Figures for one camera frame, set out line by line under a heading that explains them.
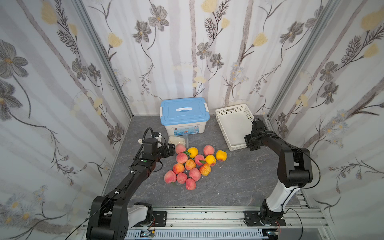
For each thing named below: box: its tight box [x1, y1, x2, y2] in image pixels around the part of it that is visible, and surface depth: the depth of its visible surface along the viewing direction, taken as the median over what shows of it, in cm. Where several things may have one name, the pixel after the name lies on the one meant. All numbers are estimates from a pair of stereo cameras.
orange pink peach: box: [172, 163, 185, 175], surface depth 88 cm
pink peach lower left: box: [176, 172, 188, 184], surface depth 86 cm
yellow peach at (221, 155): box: [216, 150, 228, 162], surface depth 94 cm
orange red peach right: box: [199, 163, 212, 176], surface depth 88 cm
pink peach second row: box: [176, 152, 188, 164], surface depth 92 cm
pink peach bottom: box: [185, 178, 197, 191], surface depth 83 cm
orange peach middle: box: [185, 158, 197, 171], surface depth 91 cm
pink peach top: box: [175, 143, 186, 154], surface depth 97 cm
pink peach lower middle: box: [188, 167, 201, 182], surface depth 87 cm
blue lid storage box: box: [159, 97, 210, 137], surface depth 103 cm
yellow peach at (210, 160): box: [205, 154, 217, 167], surface depth 92 cm
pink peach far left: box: [164, 170, 177, 184], surface depth 85 cm
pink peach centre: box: [194, 154, 205, 166], surface depth 92 cm
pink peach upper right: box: [203, 145, 215, 156], surface depth 96 cm
